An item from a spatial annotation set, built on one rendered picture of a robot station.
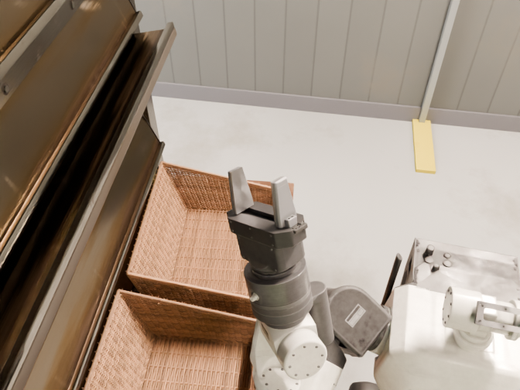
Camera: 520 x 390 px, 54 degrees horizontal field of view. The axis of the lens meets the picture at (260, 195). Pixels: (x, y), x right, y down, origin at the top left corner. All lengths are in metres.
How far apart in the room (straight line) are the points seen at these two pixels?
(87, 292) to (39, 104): 0.56
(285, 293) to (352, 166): 2.66
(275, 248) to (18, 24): 0.69
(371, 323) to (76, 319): 0.82
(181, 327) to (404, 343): 1.01
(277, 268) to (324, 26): 2.84
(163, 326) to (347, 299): 0.99
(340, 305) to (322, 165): 2.42
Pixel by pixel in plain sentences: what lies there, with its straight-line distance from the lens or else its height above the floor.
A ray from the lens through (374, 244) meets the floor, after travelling 2.89.
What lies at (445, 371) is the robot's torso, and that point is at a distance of 0.94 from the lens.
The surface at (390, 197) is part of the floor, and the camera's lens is 3.16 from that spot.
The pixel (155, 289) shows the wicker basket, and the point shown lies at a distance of 1.75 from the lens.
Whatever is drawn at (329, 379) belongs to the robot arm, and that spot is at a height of 1.34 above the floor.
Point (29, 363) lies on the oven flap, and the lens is 0.95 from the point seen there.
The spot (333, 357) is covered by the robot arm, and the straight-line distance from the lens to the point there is 0.94.
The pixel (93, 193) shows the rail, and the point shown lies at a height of 1.44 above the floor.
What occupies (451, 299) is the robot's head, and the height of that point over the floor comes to 1.51.
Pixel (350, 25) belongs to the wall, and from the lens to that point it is 3.40.
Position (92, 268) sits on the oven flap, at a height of 1.02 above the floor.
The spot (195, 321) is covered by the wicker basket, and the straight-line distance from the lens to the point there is 1.74.
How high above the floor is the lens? 2.19
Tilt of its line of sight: 45 degrees down
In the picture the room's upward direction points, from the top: straight up
